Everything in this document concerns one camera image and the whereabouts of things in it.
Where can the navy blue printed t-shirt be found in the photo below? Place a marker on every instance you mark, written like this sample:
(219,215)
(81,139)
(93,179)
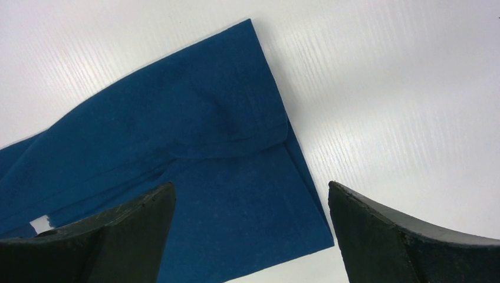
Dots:
(209,119)

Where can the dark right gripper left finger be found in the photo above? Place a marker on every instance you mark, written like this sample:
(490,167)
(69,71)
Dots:
(121,244)

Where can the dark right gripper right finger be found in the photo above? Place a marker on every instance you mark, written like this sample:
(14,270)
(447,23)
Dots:
(381,244)

